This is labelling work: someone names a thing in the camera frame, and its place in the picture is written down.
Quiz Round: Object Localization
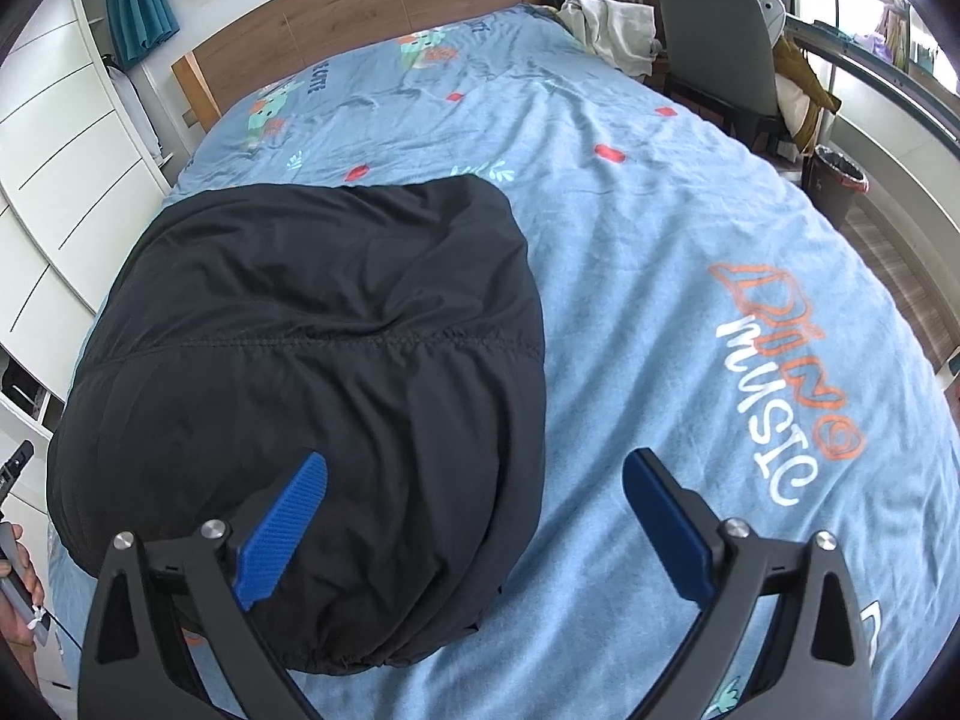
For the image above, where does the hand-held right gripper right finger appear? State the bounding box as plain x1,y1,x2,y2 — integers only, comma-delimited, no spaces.
622,447,878,720

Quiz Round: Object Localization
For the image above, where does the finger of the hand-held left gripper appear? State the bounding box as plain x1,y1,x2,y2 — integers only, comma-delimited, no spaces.
0,441,35,505

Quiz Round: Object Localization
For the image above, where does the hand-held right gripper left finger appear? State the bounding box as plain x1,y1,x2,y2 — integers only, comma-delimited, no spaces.
75,451,329,720

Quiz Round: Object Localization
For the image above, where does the black puffer jacket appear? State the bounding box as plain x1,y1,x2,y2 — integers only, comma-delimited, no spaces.
45,174,546,676

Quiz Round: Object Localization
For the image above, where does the person's left hand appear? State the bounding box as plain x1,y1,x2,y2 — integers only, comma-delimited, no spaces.
7,525,47,610

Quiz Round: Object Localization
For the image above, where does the blue printed bed cover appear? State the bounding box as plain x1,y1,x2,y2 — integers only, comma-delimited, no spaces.
45,4,960,720

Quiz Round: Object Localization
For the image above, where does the white wardrobe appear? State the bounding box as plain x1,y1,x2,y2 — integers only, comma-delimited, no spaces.
0,0,178,481

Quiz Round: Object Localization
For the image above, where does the dark trash bin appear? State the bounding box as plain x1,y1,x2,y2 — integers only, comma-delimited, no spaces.
806,144,869,223

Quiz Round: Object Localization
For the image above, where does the white desk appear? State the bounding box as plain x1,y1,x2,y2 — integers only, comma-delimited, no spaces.
780,15,960,192

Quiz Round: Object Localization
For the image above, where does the brown garment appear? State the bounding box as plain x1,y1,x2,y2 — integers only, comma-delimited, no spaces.
772,34,841,155

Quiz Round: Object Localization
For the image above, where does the teal curtain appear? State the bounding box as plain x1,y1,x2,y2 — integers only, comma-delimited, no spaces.
101,0,181,67

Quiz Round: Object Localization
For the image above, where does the grey chair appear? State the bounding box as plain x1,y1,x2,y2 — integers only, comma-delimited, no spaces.
654,0,796,148

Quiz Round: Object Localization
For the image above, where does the white cloth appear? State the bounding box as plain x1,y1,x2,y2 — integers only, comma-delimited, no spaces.
559,0,665,80

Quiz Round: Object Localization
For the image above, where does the wooden headboard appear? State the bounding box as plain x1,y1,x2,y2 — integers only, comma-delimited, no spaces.
171,0,546,136

